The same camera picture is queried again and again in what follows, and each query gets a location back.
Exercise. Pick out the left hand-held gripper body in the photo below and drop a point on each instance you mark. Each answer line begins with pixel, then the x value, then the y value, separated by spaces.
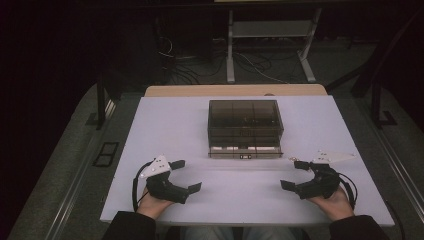
pixel 163 188

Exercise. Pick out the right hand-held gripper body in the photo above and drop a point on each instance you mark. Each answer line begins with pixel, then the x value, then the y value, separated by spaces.
pixel 321 185

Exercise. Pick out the person's left hand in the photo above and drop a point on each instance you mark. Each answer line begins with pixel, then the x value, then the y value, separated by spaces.
pixel 151 206

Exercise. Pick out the person's right hand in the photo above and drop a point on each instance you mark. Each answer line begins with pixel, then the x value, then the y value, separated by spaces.
pixel 333 206

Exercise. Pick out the small shiny metal item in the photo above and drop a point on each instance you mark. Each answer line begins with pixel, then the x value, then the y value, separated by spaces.
pixel 293 159

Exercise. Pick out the dark translucent drawer box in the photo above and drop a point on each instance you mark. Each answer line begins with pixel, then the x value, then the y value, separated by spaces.
pixel 245 116

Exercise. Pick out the black metal stand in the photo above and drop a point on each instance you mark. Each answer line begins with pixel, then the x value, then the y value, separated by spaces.
pixel 376 103
pixel 101 100

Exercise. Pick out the black rectangular floor frame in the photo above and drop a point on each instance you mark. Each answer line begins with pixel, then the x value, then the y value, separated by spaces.
pixel 106 154

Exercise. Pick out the metal floor rail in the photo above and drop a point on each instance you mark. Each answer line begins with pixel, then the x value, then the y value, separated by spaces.
pixel 80 181
pixel 396 163

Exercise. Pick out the white metal desk frame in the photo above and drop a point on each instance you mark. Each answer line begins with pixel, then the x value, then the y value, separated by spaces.
pixel 271 29

